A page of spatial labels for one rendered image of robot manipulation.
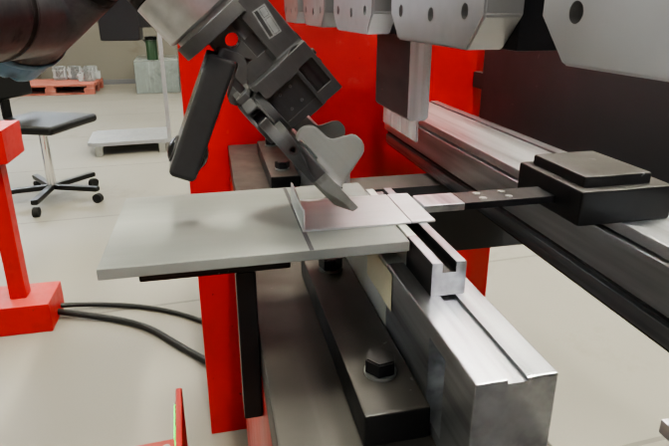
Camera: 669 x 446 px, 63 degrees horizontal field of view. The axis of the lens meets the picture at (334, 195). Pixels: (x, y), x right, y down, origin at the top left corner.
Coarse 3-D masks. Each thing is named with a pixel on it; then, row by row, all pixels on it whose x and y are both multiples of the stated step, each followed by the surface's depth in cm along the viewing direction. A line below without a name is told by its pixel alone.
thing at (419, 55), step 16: (384, 48) 54; (400, 48) 50; (416, 48) 48; (384, 64) 55; (400, 64) 50; (416, 64) 48; (384, 80) 55; (400, 80) 51; (416, 80) 49; (384, 96) 56; (400, 96) 51; (416, 96) 49; (384, 112) 59; (400, 112) 51; (416, 112) 50; (400, 128) 54; (416, 128) 50
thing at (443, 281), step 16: (384, 192) 63; (416, 224) 54; (416, 240) 49; (432, 240) 50; (416, 256) 48; (432, 256) 46; (448, 256) 47; (416, 272) 49; (432, 272) 45; (448, 272) 45; (464, 272) 46; (432, 288) 45; (448, 288) 46; (464, 288) 46
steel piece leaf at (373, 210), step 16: (304, 208) 56; (320, 208) 56; (336, 208) 56; (368, 208) 56; (384, 208) 56; (304, 224) 51; (320, 224) 52; (336, 224) 52; (352, 224) 52; (368, 224) 52; (384, 224) 52
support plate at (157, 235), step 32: (224, 192) 62; (256, 192) 62; (320, 192) 62; (352, 192) 62; (128, 224) 53; (160, 224) 53; (192, 224) 53; (224, 224) 53; (256, 224) 53; (288, 224) 53; (128, 256) 46; (160, 256) 46; (192, 256) 46; (224, 256) 46; (256, 256) 46; (288, 256) 47; (320, 256) 48; (352, 256) 48
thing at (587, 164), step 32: (544, 160) 63; (576, 160) 62; (608, 160) 62; (480, 192) 60; (512, 192) 60; (544, 192) 60; (576, 192) 56; (608, 192) 56; (640, 192) 56; (576, 224) 56
